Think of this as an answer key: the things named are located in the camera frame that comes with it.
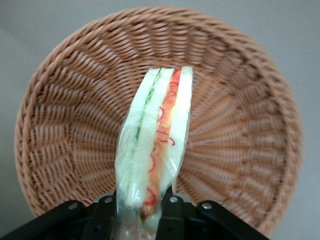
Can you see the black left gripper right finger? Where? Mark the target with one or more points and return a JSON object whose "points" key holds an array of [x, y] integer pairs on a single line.
{"points": [[200, 225]]}

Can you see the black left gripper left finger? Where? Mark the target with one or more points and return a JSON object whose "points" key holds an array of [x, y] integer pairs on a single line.
{"points": [[62, 222]]}

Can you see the triangle sandwich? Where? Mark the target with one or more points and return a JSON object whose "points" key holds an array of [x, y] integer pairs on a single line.
{"points": [[150, 137]]}

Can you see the round brown wicker basket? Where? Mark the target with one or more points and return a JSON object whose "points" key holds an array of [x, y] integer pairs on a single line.
{"points": [[75, 112]]}

